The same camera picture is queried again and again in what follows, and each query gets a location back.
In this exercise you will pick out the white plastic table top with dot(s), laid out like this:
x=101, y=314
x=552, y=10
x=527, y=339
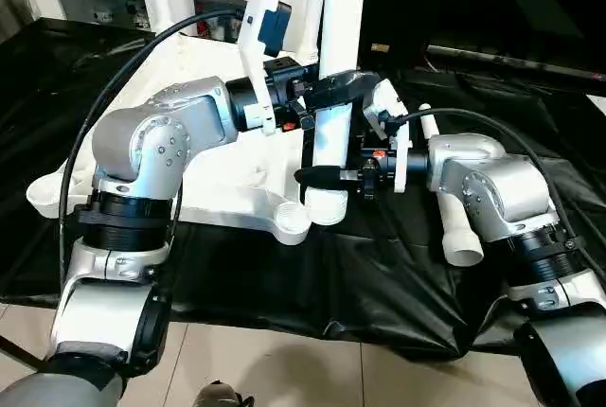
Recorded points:
x=227, y=175

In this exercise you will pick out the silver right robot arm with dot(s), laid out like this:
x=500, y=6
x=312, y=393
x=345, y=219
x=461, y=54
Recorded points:
x=502, y=189

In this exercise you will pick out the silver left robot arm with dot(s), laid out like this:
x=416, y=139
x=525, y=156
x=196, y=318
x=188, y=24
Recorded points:
x=156, y=132

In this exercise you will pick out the black mat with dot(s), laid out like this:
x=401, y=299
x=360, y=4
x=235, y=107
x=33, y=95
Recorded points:
x=284, y=279

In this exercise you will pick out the dark metal rod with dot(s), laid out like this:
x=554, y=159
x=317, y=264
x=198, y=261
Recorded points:
x=521, y=64

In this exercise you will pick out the black metal stand leg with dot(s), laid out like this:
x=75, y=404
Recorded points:
x=21, y=352

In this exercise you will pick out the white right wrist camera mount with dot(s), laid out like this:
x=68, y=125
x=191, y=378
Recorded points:
x=400, y=165

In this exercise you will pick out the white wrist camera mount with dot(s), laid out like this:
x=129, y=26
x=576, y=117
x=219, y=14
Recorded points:
x=400, y=165
x=253, y=47

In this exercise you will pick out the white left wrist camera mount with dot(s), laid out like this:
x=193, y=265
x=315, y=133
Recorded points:
x=253, y=47

